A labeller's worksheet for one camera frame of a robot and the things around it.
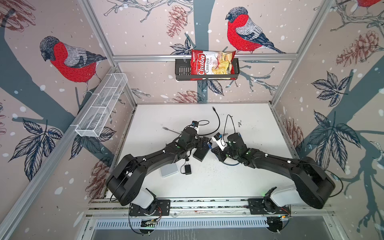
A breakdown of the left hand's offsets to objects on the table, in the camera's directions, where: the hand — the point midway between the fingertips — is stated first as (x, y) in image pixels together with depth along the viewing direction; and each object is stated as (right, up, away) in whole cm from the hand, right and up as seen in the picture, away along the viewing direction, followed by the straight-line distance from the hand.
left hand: (203, 137), depth 85 cm
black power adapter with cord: (-9, -18, +1) cm, 21 cm away
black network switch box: (-2, -11, +6) cm, 13 cm away
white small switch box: (-20, -19, 0) cm, 27 cm away
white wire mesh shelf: (-54, +8, -15) cm, 57 cm away
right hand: (+5, -9, +1) cm, 10 cm away
